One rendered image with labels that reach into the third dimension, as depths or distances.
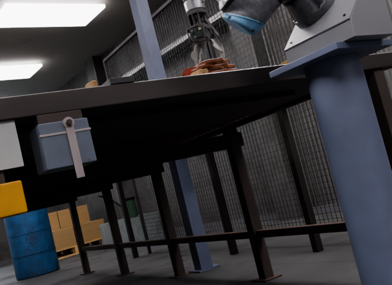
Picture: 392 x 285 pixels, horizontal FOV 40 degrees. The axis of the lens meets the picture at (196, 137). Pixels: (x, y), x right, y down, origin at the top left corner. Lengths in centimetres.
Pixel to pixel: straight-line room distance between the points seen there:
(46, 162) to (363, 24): 93
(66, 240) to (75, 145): 753
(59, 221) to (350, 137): 805
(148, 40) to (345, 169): 260
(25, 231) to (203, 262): 347
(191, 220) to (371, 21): 250
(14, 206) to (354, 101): 97
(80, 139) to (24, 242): 552
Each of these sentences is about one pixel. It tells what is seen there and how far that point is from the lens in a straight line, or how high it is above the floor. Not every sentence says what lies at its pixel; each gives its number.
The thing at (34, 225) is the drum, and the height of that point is 61.
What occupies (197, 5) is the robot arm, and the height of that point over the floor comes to 122.
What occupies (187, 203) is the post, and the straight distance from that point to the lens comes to 382.
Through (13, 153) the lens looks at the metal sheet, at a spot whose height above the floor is 77.
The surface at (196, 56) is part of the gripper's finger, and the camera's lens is 205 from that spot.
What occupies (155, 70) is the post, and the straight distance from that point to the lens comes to 393.
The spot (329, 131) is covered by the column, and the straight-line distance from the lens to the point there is 164.
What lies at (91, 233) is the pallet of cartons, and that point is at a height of 25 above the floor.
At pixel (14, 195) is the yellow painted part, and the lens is 138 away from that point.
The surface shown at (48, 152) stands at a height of 76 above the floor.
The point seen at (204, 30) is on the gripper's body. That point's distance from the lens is 199.
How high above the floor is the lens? 58
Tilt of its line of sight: 5 degrees up
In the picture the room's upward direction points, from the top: 14 degrees counter-clockwise
